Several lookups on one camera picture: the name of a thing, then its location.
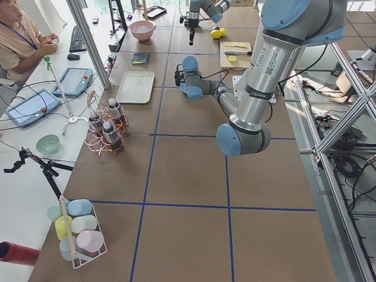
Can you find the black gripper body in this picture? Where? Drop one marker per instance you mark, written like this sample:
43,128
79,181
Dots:
192,24

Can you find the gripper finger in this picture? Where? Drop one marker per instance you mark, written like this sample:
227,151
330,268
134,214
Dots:
191,36

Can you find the blue plate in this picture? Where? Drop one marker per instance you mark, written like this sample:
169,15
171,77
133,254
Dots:
183,88

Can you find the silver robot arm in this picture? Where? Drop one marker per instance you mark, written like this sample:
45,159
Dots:
213,11
284,27

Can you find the yellow lemon near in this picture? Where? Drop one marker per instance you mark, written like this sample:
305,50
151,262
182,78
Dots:
216,34

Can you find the yellow lemon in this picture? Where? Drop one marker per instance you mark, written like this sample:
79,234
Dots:
223,32
216,34

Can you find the yellow lemon far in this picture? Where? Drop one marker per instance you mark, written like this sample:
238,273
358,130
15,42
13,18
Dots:
223,32

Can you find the steel muddler black tip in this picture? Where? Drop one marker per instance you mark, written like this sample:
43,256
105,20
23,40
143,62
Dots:
238,53

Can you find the wooden cutting board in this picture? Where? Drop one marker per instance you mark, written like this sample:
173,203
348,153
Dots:
243,62

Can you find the lemon half slice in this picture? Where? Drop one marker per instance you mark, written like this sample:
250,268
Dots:
232,59

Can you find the pink bowl of ice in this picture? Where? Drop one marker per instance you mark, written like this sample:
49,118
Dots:
142,30

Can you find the yellow plastic knife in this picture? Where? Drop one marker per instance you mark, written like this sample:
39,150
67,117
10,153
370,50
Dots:
236,45

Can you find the grey folded cloth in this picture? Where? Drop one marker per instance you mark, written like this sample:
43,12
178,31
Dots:
140,58

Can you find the cream bear tray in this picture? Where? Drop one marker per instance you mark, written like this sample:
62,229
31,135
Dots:
135,87

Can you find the drink bottle one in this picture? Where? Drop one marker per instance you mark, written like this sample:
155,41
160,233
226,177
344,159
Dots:
114,108

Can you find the black keyboard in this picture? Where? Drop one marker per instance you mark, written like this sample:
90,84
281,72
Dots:
77,43

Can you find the black computer mouse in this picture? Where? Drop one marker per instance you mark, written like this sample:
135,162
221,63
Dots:
73,57

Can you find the blue teach pendant far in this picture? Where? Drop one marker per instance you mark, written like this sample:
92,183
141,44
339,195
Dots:
74,81

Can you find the blue teach pendant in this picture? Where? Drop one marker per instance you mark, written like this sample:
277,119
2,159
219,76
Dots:
33,108
74,81

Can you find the drink bottle three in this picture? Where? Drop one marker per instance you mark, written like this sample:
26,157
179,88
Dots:
111,136

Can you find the drink bottle two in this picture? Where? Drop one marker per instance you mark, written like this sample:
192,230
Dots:
96,125

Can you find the white stand with pole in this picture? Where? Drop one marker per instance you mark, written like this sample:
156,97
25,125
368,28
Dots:
72,118

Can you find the seated person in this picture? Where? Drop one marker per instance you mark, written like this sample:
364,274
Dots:
22,44

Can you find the green bowl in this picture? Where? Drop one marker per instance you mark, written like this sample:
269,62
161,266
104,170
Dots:
49,144

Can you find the blue teach pendant near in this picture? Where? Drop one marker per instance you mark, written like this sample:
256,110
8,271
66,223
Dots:
33,108

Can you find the blue pastel cup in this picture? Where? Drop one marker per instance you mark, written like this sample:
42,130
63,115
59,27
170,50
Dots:
79,207

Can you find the white pastel cup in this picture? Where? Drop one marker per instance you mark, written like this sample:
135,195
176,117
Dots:
82,223

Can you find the white cup rack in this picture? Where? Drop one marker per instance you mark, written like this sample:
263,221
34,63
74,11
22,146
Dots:
68,247

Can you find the pink pastel cup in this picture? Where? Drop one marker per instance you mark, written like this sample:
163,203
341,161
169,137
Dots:
90,241

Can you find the yellow pastel cup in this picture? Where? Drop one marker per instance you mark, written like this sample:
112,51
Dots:
60,228

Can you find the red thermos bottle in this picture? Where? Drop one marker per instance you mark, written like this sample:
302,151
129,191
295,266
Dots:
18,254

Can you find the aluminium frame post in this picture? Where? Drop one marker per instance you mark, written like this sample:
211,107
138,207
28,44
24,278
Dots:
80,20

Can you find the copper wire bottle rack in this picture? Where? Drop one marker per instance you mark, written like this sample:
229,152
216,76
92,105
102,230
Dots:
98,144

